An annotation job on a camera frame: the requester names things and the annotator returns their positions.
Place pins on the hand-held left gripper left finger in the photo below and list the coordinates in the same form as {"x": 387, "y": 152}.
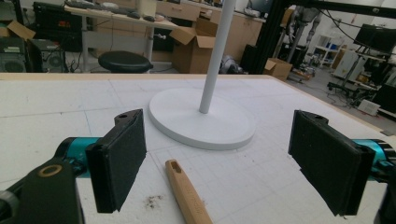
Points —
{"x": 120, "y": 161}

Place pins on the black equipment case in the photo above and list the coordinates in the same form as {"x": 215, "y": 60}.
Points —
{"x": 57, "y": 26}

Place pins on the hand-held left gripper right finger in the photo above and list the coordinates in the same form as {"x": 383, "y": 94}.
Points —
{"x": 330, "y": 161}

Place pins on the black metal frame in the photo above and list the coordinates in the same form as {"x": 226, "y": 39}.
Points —
{"x": 274, "y": 31}

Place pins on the black computer tower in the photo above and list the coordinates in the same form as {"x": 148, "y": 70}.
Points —
{"x": 46, "y": 56}

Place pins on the wooden desk with white legs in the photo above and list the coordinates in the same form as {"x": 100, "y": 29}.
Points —
{"x": 121, "y": 21}

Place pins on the black monitor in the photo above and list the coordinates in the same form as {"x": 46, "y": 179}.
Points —
{"x": 375, "y": 37}

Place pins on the small cardboard box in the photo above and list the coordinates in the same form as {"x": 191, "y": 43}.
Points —
{"x": 278, "y": 68}

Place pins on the white round-base stand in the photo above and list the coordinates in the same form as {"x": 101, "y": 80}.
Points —
{"x": 205, "y": 115}

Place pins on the flattened cardboard box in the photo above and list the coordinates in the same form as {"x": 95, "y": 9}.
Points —
{"x": 17, "y": 29}

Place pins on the black round stool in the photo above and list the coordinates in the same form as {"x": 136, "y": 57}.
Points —
{"x": 125, "y": 62}

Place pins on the open cardboard box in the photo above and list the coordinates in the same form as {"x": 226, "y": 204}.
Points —
{"x": 193, "y": 46}

